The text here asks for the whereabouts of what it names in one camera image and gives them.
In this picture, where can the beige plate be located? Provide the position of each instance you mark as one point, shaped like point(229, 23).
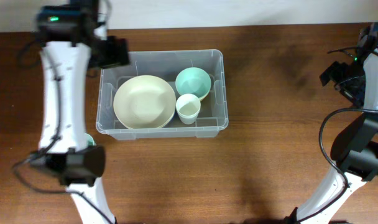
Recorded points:
point(144, 101)

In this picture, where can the clear plastic storage bin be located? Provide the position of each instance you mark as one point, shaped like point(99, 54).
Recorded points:
point(213, 116)

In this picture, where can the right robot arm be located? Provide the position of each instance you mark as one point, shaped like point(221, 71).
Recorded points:
point(354, 153)

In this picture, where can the grey cup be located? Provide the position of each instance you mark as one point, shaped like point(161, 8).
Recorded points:
point(187, 119)

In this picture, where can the green cup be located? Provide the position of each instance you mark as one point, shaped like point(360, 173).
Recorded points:
point(90, 140)

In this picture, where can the green bowl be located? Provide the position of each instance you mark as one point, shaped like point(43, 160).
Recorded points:
point(194, 81)

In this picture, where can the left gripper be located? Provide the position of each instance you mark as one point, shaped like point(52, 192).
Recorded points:
point(118, 59)

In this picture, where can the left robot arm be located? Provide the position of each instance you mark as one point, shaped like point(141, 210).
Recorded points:
point(73, 39)

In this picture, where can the yellow bowl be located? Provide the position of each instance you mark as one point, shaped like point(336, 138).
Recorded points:
point(204, 96)

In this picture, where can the cream cup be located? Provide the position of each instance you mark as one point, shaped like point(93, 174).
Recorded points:
point(188, 105)

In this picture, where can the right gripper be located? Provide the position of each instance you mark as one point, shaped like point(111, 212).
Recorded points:
point(333, 73)

